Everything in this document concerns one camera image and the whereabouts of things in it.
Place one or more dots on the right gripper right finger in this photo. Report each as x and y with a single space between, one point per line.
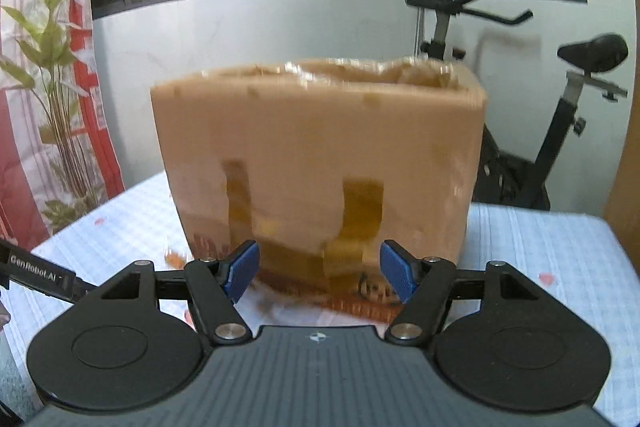
423 287

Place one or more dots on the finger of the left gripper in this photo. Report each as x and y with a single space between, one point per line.
23 267

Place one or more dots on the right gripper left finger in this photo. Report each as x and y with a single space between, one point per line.
215 287

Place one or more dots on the clear peanut snack packet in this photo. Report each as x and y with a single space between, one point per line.
175 260

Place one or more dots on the red floral curtain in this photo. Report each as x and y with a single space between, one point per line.
57 158

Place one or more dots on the black exercise bike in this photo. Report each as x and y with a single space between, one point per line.
545 145

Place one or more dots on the brown cardboard box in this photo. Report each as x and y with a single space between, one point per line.
320 162

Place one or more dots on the blue plaid tablecloth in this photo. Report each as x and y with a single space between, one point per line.
508 354

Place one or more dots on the wooden door panel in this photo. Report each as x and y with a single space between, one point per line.
622 211

